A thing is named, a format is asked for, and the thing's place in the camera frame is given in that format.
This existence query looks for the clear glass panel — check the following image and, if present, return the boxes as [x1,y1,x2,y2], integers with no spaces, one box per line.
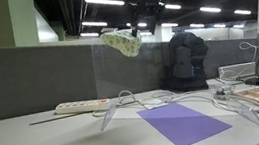
[89,14,259,121]

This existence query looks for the grey office partition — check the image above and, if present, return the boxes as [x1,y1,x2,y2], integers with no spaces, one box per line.
[0,10,259,123]

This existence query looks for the fluorescent ceiling light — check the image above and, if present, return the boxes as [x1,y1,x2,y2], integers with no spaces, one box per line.
[164,1,183,12]
[136,21,149,29]
[199,4,222,16]
[84,0,126,12]
[233,7,253,17]
[79,30,101,40]
[160,21,179,30]
[81,18,109,30]

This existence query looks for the clear acrylic stand foot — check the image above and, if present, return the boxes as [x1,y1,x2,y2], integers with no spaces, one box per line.
[97,102,122,132]
[226,94,259,133]

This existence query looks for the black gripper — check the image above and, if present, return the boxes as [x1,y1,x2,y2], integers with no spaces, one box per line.
[126,0,170,39]

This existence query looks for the white power cable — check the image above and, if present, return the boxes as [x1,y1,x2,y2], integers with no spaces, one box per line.
[151,78,259,137]
[238,39,259,66]
[89,87,150,119]

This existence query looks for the white power strip orange switches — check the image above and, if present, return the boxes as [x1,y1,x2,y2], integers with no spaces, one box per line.
[54,96,112,117]

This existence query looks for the white cloth with green print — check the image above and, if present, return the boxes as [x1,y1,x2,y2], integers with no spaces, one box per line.
[98,26,145,62]

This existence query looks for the purple paper sheet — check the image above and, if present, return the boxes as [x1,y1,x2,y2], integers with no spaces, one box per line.
[136,95,235,145]

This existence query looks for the black backpack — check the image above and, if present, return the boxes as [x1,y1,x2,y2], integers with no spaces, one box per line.
[154,28,214,96]

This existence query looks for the thin black rod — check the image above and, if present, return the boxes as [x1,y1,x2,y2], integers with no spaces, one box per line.
[28,111,80,127]

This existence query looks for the white paper with logo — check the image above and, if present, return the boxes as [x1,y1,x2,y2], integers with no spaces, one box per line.
[140,95,169,112]

